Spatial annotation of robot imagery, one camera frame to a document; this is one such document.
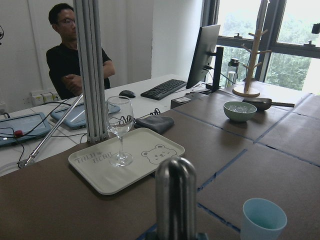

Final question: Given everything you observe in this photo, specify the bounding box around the cream bear serving tray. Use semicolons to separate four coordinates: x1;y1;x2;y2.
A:
68;128;185;195

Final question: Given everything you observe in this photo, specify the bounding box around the steel ice scoop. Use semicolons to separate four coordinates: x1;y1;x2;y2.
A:
242;98;295;111

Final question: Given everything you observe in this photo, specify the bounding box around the black keyboard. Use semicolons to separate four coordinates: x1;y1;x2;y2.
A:
140;79;187;101

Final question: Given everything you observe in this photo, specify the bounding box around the telescopic metal pointer rod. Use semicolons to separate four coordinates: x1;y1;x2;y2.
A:
17;93;84;169

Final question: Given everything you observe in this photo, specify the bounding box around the black computer mouse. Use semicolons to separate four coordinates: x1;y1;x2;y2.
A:
118;90;136;98

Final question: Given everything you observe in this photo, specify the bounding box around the grey folded cloth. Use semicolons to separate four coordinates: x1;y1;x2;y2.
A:
134;115;175;134

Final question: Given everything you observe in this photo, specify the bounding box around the steel muddler black tip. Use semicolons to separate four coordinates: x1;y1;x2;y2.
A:
155;156;197;240

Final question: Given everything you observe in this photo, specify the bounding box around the clear wine glass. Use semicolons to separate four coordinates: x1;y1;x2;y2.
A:
106;95;134;167

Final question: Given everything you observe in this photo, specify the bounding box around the green bowl of ice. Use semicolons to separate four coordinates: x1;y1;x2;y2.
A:
223;101;257;123

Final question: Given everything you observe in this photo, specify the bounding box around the wooden mug tree stand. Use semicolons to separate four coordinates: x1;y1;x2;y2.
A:
232;29;271;98

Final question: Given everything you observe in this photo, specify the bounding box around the blue teach pendant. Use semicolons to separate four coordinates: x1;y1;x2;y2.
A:
0;112;51;147
51;102;121;131

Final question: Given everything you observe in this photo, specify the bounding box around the clear water bottle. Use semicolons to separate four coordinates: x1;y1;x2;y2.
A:
225;58;240;87

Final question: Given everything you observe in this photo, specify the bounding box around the person in black shirt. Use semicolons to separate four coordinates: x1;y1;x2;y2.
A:
45;2;116;100

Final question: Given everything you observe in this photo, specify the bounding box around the aluminium frame post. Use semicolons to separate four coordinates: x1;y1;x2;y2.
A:
73;0;108;144

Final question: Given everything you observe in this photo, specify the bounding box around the black computer monitor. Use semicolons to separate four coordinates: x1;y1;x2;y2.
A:
186;24;224;92

